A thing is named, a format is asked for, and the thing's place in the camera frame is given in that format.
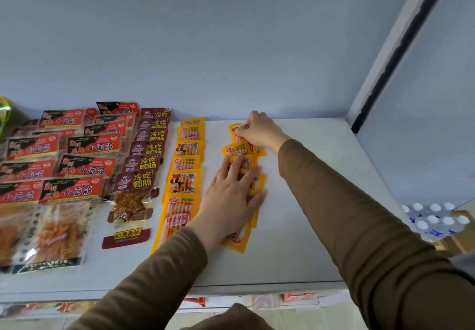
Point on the person's right hand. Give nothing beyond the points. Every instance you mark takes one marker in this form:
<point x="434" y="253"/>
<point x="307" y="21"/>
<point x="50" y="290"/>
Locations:
<point x="265" y="131"/>

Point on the person's left hand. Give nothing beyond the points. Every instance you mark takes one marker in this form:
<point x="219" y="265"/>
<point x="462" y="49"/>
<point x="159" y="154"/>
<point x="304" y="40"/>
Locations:
<point x="226" y="207"/>

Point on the row of orange clear snacks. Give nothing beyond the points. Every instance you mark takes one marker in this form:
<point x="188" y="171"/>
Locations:
<point x="178" y="214"/>

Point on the orange clear snack packet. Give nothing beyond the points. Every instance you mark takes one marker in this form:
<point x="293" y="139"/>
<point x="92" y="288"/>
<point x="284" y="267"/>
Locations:
<point x="193" y="122"/>
<point x="188" y="149"/>
<point x="191" y="133"/>

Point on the white metal shelf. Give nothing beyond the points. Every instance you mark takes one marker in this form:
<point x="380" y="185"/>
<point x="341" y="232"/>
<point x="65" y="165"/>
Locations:
<point x="297" y="229"/>

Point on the dark maroon snack packet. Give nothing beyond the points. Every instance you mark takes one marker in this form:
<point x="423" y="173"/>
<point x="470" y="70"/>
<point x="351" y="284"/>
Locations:
<point x="31" y="122"/>
<point x="131" y="203"/>

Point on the stack of maroon snacks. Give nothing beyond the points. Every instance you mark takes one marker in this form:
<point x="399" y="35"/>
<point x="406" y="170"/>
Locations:
<point x="156" y="112"/>

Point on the pile of black red snacks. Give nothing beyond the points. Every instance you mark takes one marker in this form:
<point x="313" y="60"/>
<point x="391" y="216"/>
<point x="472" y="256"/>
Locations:
<point x="89" y="166"/>

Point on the row of orange noodle snacks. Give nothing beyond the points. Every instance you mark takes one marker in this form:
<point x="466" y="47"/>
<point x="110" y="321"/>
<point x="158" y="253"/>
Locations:
<point x="48" y="308"/>

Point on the pile of yellow snack packets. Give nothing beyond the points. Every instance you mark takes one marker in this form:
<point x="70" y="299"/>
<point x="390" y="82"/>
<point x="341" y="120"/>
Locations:
<point x="4" y="114"/>

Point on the person's left forearm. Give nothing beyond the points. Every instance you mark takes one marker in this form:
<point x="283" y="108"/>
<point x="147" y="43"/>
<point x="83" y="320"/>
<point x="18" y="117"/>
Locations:
<point x="141" y="289"/>

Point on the person's right forearm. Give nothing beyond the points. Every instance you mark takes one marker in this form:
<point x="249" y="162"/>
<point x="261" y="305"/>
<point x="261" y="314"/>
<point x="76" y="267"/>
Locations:
<point x="378" y="252"/>

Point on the pack of water bottles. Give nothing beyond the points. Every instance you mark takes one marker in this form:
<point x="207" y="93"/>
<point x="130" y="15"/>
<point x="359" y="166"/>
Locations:
<point x="434" y="220"/>

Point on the brown wooden crate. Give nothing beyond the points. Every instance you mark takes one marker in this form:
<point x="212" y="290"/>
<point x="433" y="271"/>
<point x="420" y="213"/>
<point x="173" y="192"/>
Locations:
<point x="460" y="240"/>

